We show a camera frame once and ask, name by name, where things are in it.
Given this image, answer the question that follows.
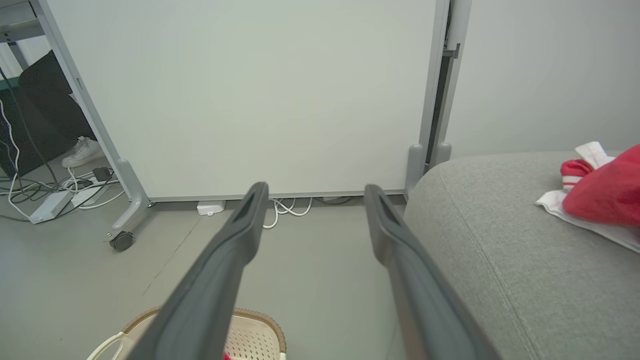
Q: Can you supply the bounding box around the black flat panel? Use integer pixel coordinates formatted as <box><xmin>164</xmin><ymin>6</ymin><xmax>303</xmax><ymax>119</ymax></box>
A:
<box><xmin>0</xmin><ymin>49</ymin><xmax>97</xmax><ymax>180</ymax></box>

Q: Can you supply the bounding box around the white looped cable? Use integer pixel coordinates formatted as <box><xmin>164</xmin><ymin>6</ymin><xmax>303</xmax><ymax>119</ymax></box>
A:
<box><xmin>262</xmin><ymin>197</ymin><xmax>314</xmax><ymax>230</ymax></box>

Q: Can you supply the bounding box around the red and white garment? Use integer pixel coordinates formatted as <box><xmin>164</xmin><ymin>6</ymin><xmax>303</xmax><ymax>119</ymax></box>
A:
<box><xmin>535</xmin><ymin>141</ymin><xmax>640</xmax><ymax>254</ymax></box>

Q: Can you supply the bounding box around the white power adapter box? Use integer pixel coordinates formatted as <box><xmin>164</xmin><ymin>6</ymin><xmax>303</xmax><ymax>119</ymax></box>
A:
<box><xmin>196</xmin><ymin>200</ymin><xmax>227</xmax><ymax>217</ymax></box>

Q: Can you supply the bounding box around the black caster wheel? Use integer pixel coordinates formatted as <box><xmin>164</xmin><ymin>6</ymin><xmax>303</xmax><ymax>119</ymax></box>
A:
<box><xmin>109</xmin><ymin>231</ymin><xmax>135</xmax><ymax>252</ymax></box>

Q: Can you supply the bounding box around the grey partition foot with caster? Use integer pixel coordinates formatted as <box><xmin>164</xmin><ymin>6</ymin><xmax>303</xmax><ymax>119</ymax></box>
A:
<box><xmin>104</xmin><ymin>158</ymin><xmax>152</xmax><ymax>242</ymax></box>

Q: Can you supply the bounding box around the grey fabric sofa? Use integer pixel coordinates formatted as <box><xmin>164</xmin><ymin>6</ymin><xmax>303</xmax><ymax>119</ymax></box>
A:
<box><xmin>403</xmin><ymin>150</ymin><xmax>640</xmax><ymax>360</ymax></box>

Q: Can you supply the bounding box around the white partition panel grey frame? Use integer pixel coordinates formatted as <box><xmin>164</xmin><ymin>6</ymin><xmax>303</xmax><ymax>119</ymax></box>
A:
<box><xmin>30</xmin><ymin>0</ymin><xmax>453</xmax><ymax>203</ymax></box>

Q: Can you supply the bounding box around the grey metal table frame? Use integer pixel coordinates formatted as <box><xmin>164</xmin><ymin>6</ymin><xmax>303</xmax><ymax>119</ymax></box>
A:
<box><xmin>0</xmin><ymin>0</ymin><xmax>47</xmax><ymax>72</ymax></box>

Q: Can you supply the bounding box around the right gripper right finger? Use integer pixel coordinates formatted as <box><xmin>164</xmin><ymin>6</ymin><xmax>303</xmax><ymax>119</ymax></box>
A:
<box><xmin>364</xmin><ymin>183</ymin><xmax>504</xmax><ymax>360</ymax></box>

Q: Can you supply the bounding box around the white sneaker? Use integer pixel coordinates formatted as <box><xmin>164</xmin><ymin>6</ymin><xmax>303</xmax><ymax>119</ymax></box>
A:
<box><xmin>61</xmin><ymin>136</ymin><xmax>107</xmax><ymax>169</ymax></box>

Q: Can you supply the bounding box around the white plastic laundry basket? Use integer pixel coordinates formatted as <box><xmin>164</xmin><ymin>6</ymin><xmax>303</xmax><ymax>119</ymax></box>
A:
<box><xmin>86</xmin><ymin>306</ymin><xmax>288</xmax><ymax>360</ymax></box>

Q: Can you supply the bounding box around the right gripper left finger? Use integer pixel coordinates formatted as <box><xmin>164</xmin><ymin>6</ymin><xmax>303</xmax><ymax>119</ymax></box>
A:
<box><xmin>125</xmin><ymin>181</ymin><xmax>270</xmax><ymax>360</ymax></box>

